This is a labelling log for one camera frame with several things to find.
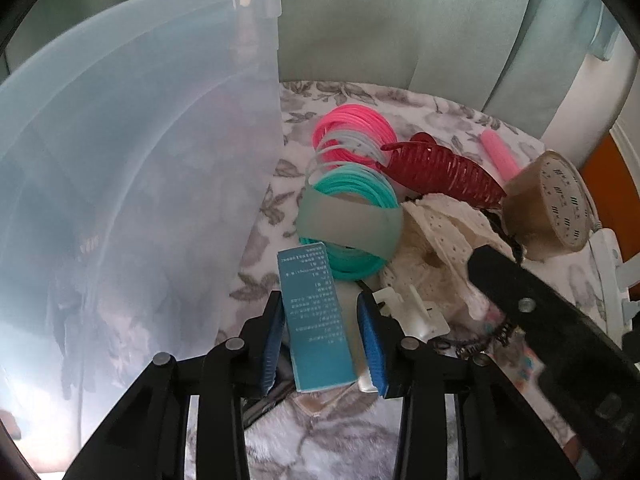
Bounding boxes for translucent plastic container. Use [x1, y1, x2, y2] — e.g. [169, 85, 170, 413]
[0, 0, 298, 473]

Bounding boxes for white plastic hook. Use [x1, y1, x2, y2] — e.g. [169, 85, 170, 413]
[372, 284, 451, 343]

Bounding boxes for orange wooden furniture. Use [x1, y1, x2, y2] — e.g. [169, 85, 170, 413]
[580, 135, 640, 241]

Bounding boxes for white power strip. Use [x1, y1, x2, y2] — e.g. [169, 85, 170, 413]
[587, 227, 640, 341]

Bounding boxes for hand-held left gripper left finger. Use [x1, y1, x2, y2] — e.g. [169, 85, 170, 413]
[65, 290, 286, 480]

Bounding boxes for cream lace scrunchie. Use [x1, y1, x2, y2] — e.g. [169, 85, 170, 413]
[380, 192, 511, 321]

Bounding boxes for red hair claw clip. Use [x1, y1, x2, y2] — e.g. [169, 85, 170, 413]
[381, 131, 507, 209]

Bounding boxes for brown tape roll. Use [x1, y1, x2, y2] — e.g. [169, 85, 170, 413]
[502, 150, 598, 262]

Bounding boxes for black charm headband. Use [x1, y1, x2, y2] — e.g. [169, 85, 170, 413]
[432, 322, 521, 366]

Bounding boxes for grey floral blanket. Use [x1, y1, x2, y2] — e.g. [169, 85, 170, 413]
[37, 80, 640, 480]

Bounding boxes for pink white teal coil bands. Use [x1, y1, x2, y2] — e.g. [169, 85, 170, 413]
[297, 102, 405, 282]

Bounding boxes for rainbow braided hair tie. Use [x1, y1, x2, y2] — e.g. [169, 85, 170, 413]
[480, 310, 548, 386]

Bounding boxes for pale green curtain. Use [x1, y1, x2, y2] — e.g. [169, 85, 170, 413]
[0, 0, 621, 141]

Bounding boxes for teal printed box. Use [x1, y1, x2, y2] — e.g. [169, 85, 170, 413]
[276, 241, 358, 393]

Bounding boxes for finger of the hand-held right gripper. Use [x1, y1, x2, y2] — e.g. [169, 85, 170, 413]
[467, 246, 596, 376]

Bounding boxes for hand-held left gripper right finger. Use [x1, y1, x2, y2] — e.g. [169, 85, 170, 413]
[356, 292, 581, 480]

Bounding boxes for pink hair roller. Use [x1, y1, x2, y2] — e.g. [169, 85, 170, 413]
[480, 129, 522, 181]

